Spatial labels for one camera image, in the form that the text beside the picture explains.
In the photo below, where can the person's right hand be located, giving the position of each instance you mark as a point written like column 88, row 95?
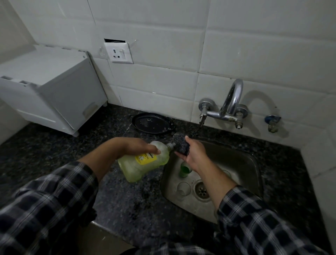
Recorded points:
column 195, row 157

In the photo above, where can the person's left hand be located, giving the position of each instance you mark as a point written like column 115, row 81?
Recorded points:
column 128, row 146

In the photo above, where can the person's right thumb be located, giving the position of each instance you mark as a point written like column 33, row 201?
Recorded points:
column 190, row 142

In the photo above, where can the person's left thumb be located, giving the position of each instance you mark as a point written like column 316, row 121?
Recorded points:
column 150, row 150

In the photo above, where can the dark grey scrubber sponge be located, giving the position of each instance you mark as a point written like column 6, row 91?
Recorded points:
column 180, row 141

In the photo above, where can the yellow dish soap bottle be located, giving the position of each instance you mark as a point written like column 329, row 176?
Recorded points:
column 136, row 165

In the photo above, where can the person's left forearm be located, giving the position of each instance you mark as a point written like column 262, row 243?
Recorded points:
column 52, row 199

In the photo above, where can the person's right forearm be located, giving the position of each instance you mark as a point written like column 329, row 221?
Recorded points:
column 244, row 218

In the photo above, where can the round black plate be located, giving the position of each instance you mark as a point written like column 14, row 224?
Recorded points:
column 152, row 123

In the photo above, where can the green plastic cup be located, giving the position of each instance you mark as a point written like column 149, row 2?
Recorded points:
column 184, row 170

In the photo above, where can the clear drinking glass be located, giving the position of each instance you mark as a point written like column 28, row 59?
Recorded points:
column 183, row 189

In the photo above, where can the round steel sink drain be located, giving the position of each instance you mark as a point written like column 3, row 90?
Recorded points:
column 202, row 189

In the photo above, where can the steel kitchen sink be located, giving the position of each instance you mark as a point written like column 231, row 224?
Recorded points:
column 236, row 168

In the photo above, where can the chrome wall faucet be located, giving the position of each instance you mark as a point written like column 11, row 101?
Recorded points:
column 232, row 102

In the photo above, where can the white wall socket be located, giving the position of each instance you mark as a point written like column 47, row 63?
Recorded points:
column 119, row 53

